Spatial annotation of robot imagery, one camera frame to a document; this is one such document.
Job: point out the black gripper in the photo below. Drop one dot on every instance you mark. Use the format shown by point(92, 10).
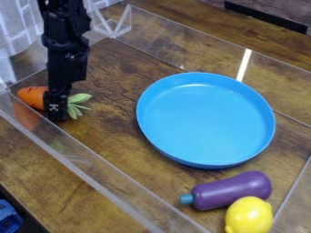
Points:
point(67, 54)

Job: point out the orange toy carrot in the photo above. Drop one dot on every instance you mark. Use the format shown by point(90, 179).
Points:
point(32, 96)

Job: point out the blue round tray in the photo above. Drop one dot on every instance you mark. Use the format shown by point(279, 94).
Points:
point(206, 120)

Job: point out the white patterned curtain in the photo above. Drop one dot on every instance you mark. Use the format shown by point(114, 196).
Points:
point(22, 23)

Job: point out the blue object at corner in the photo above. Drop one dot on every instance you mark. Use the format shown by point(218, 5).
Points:
point(10, 218)

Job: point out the purple toy eggplant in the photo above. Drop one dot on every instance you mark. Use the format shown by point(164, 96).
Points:
point(220, 193)

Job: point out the dark baseboard strip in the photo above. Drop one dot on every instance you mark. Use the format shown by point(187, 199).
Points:
point(272, 19)

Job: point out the yellow toy lemon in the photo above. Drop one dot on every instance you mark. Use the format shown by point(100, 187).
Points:
point(250, 215)

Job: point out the clear acrylic enclosure wall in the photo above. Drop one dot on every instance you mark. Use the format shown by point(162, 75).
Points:
point(88, 175)

